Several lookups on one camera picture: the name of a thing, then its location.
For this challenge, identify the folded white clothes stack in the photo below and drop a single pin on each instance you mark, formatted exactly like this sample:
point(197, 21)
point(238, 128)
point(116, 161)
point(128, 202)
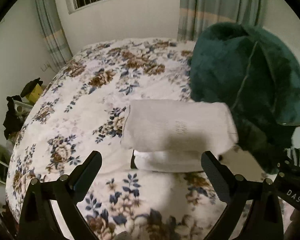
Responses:
point(168, 161)

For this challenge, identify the white black-collared t-shirt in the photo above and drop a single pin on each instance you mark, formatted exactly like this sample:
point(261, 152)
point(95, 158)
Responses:
point(160, 125)

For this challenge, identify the black cloth on chair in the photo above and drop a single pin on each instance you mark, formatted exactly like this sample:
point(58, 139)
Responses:
point(12, 123)

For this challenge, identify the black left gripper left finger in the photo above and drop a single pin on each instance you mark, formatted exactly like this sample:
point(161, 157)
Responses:
point(38, 220)

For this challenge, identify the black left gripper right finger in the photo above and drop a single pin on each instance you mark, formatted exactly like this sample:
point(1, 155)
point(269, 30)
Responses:
point(264, 220)

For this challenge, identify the yellow box with black cap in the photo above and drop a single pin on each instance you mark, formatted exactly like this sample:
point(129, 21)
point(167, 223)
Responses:
point(32, 91)

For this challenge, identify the grey striped curtain left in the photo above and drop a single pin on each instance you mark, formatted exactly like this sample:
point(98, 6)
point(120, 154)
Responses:
point(53, 33)

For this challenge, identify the floral fleece bed blanket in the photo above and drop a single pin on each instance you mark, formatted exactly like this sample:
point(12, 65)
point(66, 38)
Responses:
point(84, 110)

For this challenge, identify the grey striped curtain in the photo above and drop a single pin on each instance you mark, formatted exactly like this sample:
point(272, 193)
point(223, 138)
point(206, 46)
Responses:
point(197, 15)
point(53, 33)

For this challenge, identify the grey striped curtain right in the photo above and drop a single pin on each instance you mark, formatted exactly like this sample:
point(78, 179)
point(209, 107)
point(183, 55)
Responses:
point(197, 15)

